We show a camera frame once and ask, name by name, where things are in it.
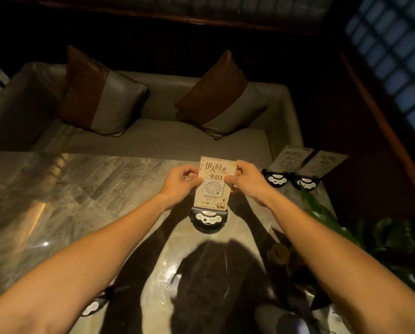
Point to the person's right hand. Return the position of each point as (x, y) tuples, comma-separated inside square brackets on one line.
[(256, 184)]

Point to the person's left hand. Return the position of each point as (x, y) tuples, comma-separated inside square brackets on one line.
[(176, 186)]

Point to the person's right thumb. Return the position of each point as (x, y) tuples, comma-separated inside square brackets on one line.
[(241, 166)]

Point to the person's left thumb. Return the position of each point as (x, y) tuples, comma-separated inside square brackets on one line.
[(190, 170)]

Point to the beige printed table card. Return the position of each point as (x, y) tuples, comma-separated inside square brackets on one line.
[(324, 164), (216, 182), (292, 159)]

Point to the person's left forearm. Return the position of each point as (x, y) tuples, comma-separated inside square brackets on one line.
[(75, 267)]

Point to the person's right forearm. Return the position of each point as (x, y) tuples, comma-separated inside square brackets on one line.
[(343, 267)]

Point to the black card holder base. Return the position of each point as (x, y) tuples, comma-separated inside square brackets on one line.
[(209, 219), (304, 183), (96, 302), (276, 178)]

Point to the beige sofa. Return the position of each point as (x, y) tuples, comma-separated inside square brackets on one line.
[(158, 135)]

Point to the brown and grey cushion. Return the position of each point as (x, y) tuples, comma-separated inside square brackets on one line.
[(96, 97), (217, 97)]

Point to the green leafy plant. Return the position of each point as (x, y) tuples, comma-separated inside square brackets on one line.
[(385, 239)]

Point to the lattice window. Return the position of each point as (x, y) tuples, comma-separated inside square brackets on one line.
[(395, 55)]

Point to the wooden window frame beam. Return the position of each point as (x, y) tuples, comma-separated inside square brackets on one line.
[(385, 128)]

